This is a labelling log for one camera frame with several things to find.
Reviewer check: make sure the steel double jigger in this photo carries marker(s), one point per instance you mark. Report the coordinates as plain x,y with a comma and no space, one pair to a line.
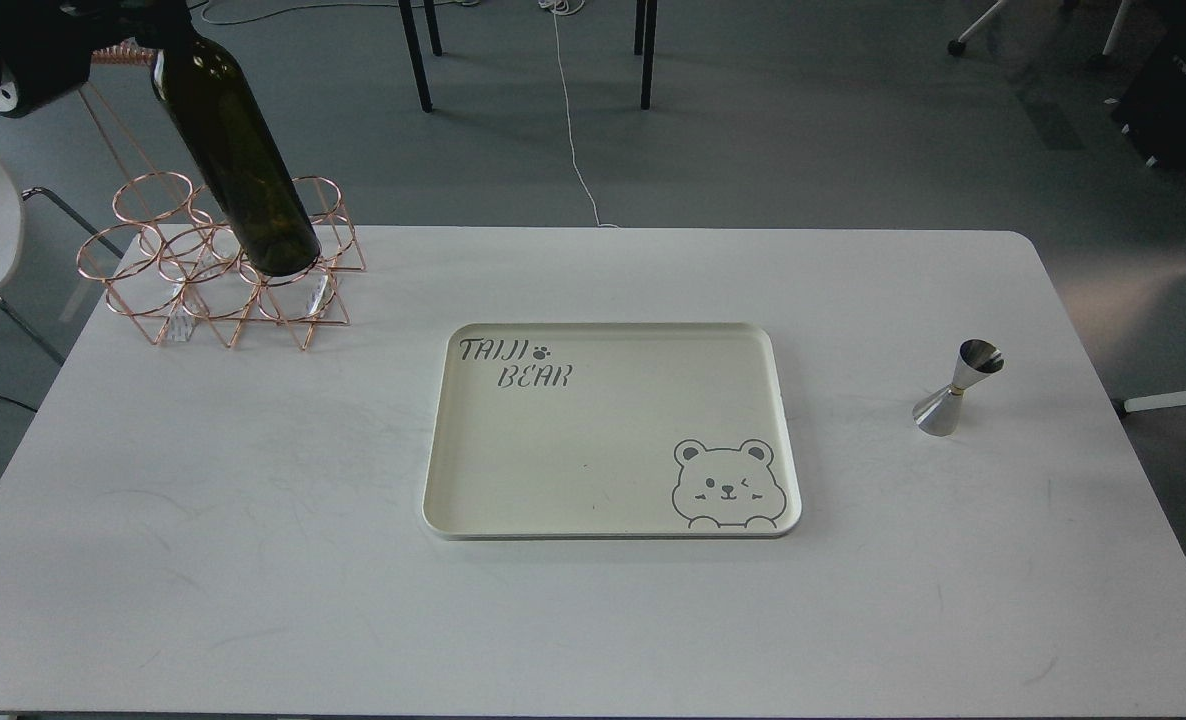
939,414

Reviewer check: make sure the dark green wine bottle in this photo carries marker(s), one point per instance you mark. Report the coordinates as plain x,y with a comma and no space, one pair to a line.
210,103

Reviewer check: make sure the cream bear serving tray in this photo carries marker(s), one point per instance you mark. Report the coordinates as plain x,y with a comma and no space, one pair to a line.
611,430

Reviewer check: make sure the rose gold wire bottle rack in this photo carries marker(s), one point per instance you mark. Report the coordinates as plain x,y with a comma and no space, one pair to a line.
172,265

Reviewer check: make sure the black table legs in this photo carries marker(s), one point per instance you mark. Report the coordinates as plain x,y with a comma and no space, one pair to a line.
526,50

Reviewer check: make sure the white chair base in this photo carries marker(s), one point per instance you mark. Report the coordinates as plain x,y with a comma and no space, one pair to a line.
1037,34

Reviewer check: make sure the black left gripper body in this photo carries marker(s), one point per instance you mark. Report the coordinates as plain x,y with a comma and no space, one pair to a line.
47,48

